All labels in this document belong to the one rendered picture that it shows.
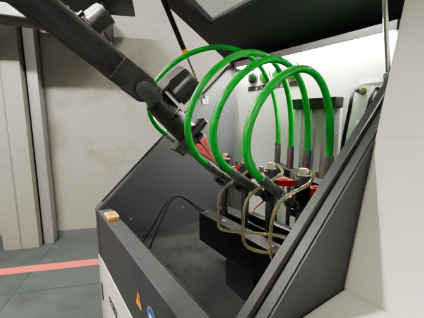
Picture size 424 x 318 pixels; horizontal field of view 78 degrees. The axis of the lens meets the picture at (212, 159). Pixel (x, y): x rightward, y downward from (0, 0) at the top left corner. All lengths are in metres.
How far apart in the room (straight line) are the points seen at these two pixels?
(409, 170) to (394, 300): 0.17
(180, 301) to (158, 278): 0.08
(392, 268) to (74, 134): 2.81
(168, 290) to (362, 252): 0.31
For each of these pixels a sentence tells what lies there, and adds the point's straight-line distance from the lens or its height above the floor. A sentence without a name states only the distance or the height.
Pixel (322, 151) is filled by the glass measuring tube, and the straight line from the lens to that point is 0.81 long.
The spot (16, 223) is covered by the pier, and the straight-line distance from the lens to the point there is 3.13.
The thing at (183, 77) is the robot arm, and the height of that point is 1.32.
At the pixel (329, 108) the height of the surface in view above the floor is 1.25.
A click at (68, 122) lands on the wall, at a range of 2.98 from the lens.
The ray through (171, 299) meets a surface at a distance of 0.48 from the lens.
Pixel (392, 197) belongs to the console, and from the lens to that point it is 0.45.
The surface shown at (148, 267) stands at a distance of 0.56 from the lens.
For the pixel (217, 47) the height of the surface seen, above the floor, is 1.42.
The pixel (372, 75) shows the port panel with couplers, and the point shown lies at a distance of 0.77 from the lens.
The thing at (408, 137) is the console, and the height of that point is 1.21.
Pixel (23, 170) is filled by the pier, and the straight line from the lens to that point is 2.96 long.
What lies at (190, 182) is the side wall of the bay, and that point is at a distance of 1.01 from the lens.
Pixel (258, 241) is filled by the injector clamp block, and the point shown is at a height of 0.98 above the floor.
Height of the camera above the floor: 1.24
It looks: 9 degrees down
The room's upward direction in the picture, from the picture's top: straight up
